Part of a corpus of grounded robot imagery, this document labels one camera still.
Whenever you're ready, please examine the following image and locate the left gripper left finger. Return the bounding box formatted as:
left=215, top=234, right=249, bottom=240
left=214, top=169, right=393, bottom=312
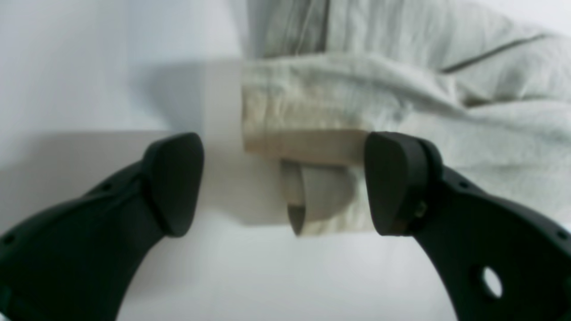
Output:
left=0, top=132, right=204, bottom=321

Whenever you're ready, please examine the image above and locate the beige T-shirt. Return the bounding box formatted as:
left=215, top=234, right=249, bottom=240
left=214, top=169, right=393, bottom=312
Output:
left=241, top=0, right=571, bottom=236

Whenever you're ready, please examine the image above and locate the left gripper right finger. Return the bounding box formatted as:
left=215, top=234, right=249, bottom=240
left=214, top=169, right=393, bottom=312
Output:
left=364, top=132, right=571, bottom=321

